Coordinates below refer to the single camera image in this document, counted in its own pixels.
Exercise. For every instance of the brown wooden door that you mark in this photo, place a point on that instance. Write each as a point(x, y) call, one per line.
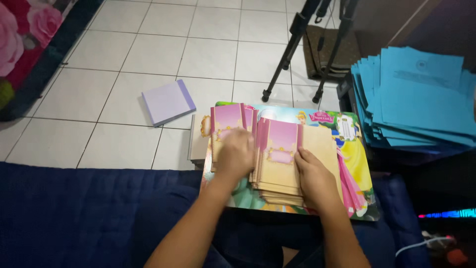
point(386, 18)

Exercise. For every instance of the dark blue mattress edge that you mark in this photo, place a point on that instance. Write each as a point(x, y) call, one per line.
point(55, 59)

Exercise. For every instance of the person's left fingers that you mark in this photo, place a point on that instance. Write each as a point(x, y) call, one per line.
point(240, 138)

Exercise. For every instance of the lilac notepad block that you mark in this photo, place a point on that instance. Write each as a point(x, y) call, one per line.
point(167, 102)

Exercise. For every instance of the black camera tripod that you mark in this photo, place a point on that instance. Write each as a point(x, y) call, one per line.
point(294, 33)

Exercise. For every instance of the fanned stack of pink-cream cards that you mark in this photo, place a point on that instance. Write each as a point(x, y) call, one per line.
point(280, 145)

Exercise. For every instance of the person's dark shorts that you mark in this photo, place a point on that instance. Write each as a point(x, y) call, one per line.
point(256, 242)

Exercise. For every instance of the stack of blue paper sheets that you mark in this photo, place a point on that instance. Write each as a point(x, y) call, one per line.
point(416, 106)

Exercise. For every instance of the navy quilted blanket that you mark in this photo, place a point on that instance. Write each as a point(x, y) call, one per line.
point(74, 216)

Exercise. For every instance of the pink floral bedsheet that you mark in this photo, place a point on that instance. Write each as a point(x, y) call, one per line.
point(22, 33)

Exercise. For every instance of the person's right hand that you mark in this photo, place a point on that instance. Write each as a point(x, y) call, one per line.
point(319, 182)

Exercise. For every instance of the upright pile of pink cards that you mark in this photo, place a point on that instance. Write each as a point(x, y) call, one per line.
point(227, 117)

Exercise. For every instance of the brown patterned mat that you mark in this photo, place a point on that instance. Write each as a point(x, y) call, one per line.
point(350, 56)

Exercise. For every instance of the cream card pile with oval print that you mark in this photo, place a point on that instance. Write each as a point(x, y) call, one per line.
point(199, 139)

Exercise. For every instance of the person's left hand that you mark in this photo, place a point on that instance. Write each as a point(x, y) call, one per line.
point(235, 158)

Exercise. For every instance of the colourful cartoon print lap table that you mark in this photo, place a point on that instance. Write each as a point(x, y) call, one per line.
point(355, 158)

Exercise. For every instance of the glowing multicolour light strip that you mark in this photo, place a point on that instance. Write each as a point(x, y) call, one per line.
point(450, 214)

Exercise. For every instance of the small orange object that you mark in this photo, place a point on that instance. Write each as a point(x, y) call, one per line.
point(457, 257)

